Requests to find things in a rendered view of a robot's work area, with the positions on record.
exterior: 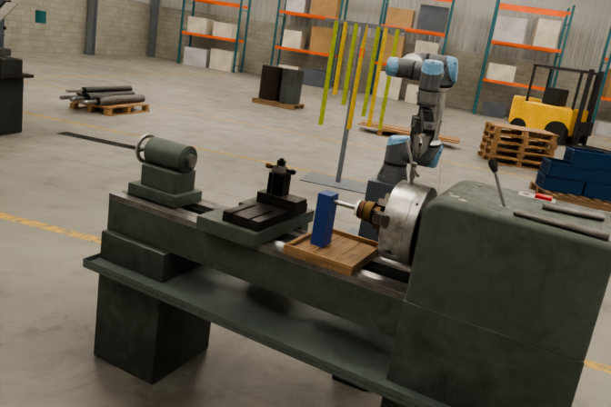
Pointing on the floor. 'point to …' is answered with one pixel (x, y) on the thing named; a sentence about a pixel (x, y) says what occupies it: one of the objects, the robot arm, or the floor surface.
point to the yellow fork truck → (525, 111)
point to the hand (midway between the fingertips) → (418, 154)
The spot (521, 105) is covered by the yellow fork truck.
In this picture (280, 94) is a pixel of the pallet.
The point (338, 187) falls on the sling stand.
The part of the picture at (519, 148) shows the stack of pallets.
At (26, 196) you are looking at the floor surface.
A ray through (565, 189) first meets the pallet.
